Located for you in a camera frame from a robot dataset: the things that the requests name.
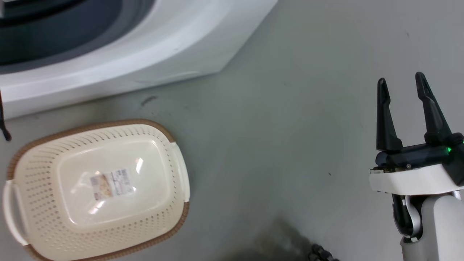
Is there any cream perforated laundry basket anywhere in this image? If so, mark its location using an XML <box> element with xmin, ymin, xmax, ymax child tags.
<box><xmin>3</xmin><ymin>119</ymin><xmax>190</xmax><ymax>261</ymax></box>

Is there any paper label sticker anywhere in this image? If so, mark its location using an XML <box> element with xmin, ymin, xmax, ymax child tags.
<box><xmin>90</xmin><ymin>168</ymin><xmax>136</xmax><ymax>201</ymax></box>

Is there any black ribbed cable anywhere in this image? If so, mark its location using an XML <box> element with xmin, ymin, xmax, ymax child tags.
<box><xmin>308</xmin><ymin>244</ymin><xmax>339</xmax><ymax>261</ymax></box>

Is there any white washing machine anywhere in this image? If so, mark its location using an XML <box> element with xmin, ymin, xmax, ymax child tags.
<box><xmin>0</xmin><ymin>0</ymin><xmax>279</xmax><ymax>120</ymax></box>

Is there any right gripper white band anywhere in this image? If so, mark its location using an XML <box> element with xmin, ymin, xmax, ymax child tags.
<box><xmin>369</xmin><ymin>72</ymin><xmax>464</xmax><ymax>195</ymax></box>

